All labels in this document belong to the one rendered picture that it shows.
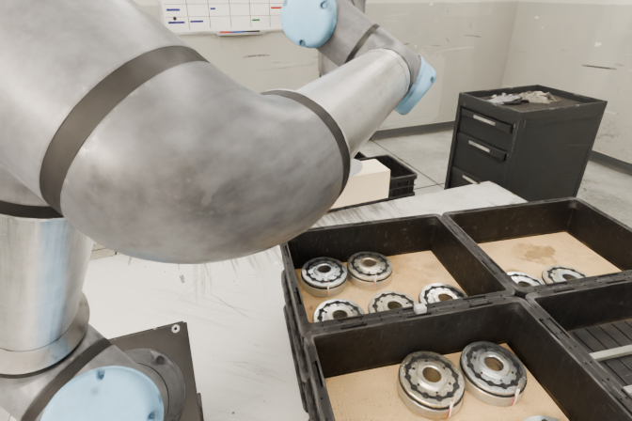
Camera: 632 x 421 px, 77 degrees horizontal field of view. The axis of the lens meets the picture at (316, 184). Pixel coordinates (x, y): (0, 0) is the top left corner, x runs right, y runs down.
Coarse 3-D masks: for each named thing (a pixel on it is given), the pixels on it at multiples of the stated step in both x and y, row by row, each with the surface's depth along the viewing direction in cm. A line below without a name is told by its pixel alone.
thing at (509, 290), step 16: (352, 224) 93; (368, 224) 93; (384, 224) 94; (448, 224) 93; (464, 240) 87; (288, 256) 84; (480, 256) 81; (288, 272) 77; (496, 272) 77; (512, 288) 72; (432, 304) 69; (448, 304) 69; (304, 320) 65; (336, 320) 65; (352, 320) 65; (304, 336) 65
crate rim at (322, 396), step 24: (432, 312) 67; (456, 312) 67; (528, 312) 67; (312, 336) 62; (552, 336) 62; (312, 360) 58; (576, 360) 58; (312, 384) 57; (600, 384) 55; (624, 408) 52
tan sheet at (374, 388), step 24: (456, 360) 70; (336, 384) 66; (360, 384) 66; (384, 384) 66; (528, 384) 66; (336, 408) 62; (360, 408) 62; (384, 408) 62; (408, 408) 62; (480, 408) 62; (504, 408) 62; (528, 408) 62; (552, 408) 62
